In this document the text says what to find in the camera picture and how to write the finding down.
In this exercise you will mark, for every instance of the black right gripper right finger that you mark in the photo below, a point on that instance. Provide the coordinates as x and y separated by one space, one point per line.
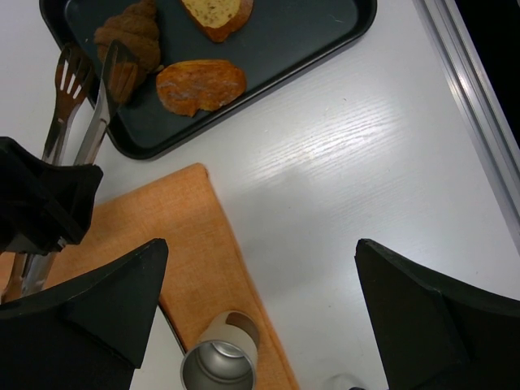
434 331

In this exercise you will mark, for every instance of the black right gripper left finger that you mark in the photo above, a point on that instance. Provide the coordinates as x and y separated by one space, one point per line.
89 332

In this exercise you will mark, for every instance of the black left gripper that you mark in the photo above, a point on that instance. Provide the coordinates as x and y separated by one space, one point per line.
43 207

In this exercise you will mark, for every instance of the brown croissant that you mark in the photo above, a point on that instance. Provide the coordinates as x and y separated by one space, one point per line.
137 29

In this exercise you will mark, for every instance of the toasted bread slice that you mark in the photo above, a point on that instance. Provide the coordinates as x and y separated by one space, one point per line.
184 88

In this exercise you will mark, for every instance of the orange bread roll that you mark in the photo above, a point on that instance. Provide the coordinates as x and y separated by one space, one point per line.
219 19

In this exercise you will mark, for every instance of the orange cloth placemat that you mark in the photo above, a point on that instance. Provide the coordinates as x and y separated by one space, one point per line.
205 276

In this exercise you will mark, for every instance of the cream mug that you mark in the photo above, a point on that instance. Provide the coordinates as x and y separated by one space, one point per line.
225 355

